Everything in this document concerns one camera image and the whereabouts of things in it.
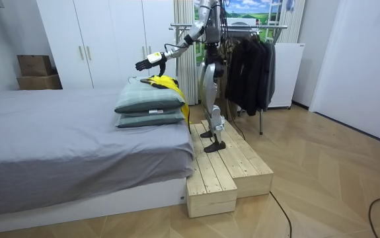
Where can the small cardboard box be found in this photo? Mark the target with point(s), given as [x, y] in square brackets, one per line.
[35, 65]

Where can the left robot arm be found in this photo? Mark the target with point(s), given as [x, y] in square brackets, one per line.
[194, 31]

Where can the landscape wall poster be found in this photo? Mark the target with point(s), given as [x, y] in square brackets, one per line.
[255, 10]

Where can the white door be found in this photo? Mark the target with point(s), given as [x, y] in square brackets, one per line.
[358, 66]

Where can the white wardrobe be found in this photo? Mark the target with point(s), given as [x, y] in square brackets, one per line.
[110, 39]

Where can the wide cardboard box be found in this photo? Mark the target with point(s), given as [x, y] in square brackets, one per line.
[39, 82]

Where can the robot body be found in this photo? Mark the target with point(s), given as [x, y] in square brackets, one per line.
[213, 29]

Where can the grey-green pillow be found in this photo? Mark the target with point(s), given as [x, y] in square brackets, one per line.
[146, 97]
[150, 119]

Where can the white box cabinet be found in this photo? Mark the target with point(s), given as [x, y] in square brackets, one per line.
[287, 76]

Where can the wooden clothes hanger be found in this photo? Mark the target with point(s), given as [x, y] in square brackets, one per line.
[143, 80]

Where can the long wooden platform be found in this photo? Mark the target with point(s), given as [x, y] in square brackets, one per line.
[249, 165]
[209, 178]

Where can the yellow and black jacket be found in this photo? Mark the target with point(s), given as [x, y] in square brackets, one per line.
[168, 82]

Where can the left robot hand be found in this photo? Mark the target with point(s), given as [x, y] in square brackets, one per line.
[154, 59]

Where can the grey hanging garment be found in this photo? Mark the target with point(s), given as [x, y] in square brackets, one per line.
[271, 72]

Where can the pleated beige curtain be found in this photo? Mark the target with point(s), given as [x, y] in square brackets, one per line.
[292, 23]
[186, 72]

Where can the grey bed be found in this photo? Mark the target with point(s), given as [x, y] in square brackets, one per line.
[60, 132]

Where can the white washing machine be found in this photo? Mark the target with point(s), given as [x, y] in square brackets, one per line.
[254, 22]

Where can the robot legs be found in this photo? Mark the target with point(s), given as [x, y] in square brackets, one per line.
[209, 86]

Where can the metal clothes rack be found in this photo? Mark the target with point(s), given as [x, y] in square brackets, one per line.
[260, 27]

